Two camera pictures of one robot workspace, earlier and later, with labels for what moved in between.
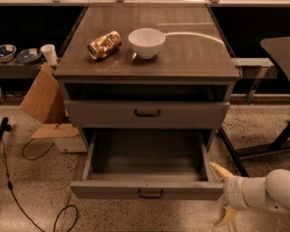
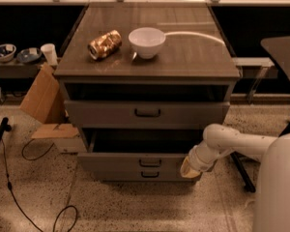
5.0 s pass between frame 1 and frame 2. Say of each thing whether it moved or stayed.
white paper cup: stayed
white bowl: stayed
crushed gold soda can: stayed
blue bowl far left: stayed
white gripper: moved
